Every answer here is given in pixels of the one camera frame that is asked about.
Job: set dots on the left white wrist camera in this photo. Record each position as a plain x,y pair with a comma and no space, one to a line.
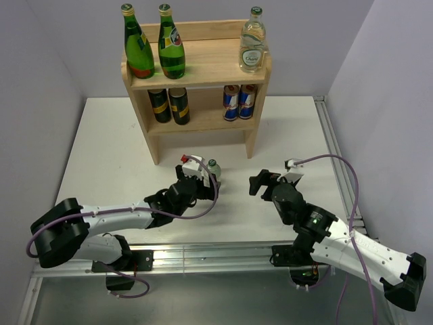
192,167

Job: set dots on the blue energy drink can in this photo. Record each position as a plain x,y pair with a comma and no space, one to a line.
247,98
230,102

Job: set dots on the wooden two-tier shelf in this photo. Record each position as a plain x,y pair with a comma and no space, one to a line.
211,49

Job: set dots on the black gold can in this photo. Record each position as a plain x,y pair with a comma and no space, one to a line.
179,105
160,105

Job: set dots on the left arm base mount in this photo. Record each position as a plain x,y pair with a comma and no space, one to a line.
122,275

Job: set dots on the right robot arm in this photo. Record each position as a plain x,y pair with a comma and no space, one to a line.
322,237

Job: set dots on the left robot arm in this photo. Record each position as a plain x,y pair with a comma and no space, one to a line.
73,231

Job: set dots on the large clear soda water bottle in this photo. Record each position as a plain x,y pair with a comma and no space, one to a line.
253,43

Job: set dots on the black gold can front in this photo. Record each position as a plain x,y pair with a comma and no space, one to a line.
179,105

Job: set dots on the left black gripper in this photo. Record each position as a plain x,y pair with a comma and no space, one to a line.
206,192

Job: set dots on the small clear glass bottle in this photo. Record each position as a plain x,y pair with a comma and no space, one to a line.
215,169

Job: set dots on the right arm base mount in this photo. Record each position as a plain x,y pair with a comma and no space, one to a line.
305,274

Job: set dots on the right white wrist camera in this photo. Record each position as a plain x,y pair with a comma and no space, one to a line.
293,173

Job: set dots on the green bottle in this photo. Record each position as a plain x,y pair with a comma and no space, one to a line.
170,47
136,45

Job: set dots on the right blue energy drink can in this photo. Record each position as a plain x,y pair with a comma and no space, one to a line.
247,98

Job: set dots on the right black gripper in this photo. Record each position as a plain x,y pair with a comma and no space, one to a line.
266,178

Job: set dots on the aluminium frame rail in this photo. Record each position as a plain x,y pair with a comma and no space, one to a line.
212,270

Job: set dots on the left blue energy drink can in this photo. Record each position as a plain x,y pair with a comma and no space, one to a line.
230,102

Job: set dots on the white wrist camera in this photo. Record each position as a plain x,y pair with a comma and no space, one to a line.
192,167
293,173

